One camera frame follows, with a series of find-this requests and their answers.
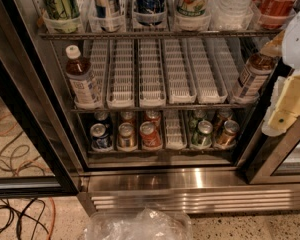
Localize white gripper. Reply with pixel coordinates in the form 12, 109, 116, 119
261, 70, 300, 137

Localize blue pepsi can top shelf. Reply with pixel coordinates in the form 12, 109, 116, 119
135, 0, 165, 26

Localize blue pepsi can shelf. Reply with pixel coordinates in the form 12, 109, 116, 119
135, 0, 165, 26
90, 111, 113, 150

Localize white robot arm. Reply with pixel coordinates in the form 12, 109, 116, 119
261, 11, 300, 137

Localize right glass fridge door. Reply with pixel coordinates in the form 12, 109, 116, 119
246, 116, 300, 184

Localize glass fridge door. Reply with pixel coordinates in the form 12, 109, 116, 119
0, 59, 78, 198
246, 116, 300, 184

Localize bronze can bottom shelf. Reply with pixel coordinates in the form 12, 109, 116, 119
213, 108, 240, 150

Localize green can bottom shelf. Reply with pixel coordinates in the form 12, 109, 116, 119
189, 110, 213, 149

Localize green can shelf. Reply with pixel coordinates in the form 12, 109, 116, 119
189, 110, 213, 149
43, 0, 80, 34

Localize red coca-cola can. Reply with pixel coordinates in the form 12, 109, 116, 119
258, 0, 296, 29

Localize steel fridge bottom grille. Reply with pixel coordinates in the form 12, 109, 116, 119
78, 168, 300, 214

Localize red can bottom shelf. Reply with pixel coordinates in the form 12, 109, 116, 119
139, 110, 162, 149

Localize gold can bottom shelf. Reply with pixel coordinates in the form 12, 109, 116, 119
118, 111, 136, 149

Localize blue pepsi can bottom shelf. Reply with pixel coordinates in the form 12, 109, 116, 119
90, 111, 113, 150

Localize green can top shelf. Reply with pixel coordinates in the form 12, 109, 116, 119
43, 0, 80, 34

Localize left glass fridge door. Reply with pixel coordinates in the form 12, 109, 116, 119
0, 59, 78, 198

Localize right tea bottle white cap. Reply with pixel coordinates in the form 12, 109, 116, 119
232, 52, 277, 103

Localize tea bottle white cap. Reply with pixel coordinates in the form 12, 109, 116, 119
66, 45, 101, 109
232, 52, 277, 103

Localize clear water bottle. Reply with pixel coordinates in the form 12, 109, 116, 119
210, 0, 253, 31

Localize clear plastic bin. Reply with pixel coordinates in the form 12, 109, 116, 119
85, 208, 193, 240

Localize left tea bottle white cap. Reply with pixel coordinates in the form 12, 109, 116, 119
66, 45, 101, 109

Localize middle wire shelf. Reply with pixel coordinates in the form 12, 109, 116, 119
70, 103, 256, 113

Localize wire shelf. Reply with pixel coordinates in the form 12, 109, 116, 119
70, 103, 256, 113
39, 30, 281, 40

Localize top wire shelf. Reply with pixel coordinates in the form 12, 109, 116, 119
39, 30, 281, 40

